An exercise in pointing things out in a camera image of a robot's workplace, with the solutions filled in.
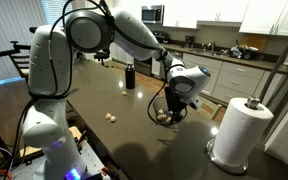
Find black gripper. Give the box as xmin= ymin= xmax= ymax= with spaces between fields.
xmin=163 ymin=85 xmax=188 ymax=125

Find black wire mesh basket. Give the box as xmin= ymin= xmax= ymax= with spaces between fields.
xmin=152 ymin=96 xmax=188 ymax=127

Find wooden chair back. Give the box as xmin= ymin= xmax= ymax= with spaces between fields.
xmin=197 ymin=94 xmax=224 ymax=122

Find white lower cabinet door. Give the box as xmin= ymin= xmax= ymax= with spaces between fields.
xmin=258 ymin=71 xmax=285 ymax=103
xmin=200 ymin=64 xmax=222 ymax=97

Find white hanging towel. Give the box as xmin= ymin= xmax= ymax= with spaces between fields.
xmin=151 ymin=58 xmax=162 ymax=78

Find deep white cabinet drawer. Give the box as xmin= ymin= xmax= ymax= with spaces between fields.
xmin=212 ymin=84 xmax=257 ymax=104
xmin=216 ymin=70 xmax=262 ymax=97

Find steel kitchen stove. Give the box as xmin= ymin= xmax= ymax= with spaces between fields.
xmin=133 ymin=59 xmax=153 ymax=77

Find black bottle with steel rim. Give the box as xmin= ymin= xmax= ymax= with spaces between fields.
xmin=124 ymin=62 xmax=136 ymax=90

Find shallow white cabinet drawer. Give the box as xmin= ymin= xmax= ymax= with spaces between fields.
xmin=182 ymin=52 xmax=224 ymax=71
xmin=221 ymin=61 xmax=266 ymax=80

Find white paper towel roll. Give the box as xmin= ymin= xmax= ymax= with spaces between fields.
xmin=212 ymin=97 xmax=275 ymax=168

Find dark kitchen countertop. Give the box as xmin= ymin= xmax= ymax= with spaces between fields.
xmin=160 ymin=42 xmax=288 ymax=75

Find black coffee maker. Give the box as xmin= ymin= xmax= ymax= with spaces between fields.
xmin=184 ymin=35 xmax=196 ymax=49

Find steel paper towel holder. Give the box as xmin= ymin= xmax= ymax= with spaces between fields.
xmin=205 ymin=95 xmax=262 ymax=176

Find steel sink faucet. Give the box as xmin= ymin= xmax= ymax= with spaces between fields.
xmin=202 ymin=41 xmax=218 ymax=52

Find black counter appliance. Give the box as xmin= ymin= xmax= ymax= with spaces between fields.
xmin=151 ymin=30 xmax=171 ymax=45

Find white lower cabinet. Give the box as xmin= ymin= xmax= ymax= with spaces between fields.
xmin=109 ymin=42 xmax=136 ymax=65

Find black dish rack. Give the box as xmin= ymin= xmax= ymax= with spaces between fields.
xmin=229 ymin=44 xmax=261 ymax=62

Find tan wooden box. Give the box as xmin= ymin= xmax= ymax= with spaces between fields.
xmin=67 ymin=125 xmax=83 ymax=141

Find stainless steel microwave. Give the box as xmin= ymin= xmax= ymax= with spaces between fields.
xmin=140 ymin=4 xmax=165 ymax=25

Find wooden cutting board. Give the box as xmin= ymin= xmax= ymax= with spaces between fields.
xmin=239 ymin=34 xmax=269 ymax=52

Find grey metal stand pole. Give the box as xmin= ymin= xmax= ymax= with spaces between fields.
xmin=257 ymin=18 xmax=288 ymax=104

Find dark wooden chair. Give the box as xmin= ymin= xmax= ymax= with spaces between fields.
xmin=8 ymin=53 xmax=32 ymax=83

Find white window blinds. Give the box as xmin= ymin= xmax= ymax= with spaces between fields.
xmin=39 ymin=0 xmax=72 ymax=27

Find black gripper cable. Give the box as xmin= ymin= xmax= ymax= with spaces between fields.
xmin=98 ymin=0 xmax=172 ymax=125

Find perforated robot base plate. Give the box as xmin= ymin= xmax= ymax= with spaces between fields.
xmin=8 ymin=139 xmax=107 ymax=180

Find white upper wall cabinet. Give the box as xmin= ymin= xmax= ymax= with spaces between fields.
xmin=162 ymin=0 xmax=199 ymax=30
xmin=196 ymin=0 xmax=251 ymax=24

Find black arm strap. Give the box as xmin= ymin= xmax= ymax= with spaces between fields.
xmin=28 ymin=87 xmax=80 ymax=101

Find black robot body cable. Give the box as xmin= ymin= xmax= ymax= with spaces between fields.
xmin=12 ymin=0 xmax=85 ymax=168

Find black camera stand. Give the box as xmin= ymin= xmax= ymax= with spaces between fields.
xmin=0 ymin=39 xmax=32 ymax=61

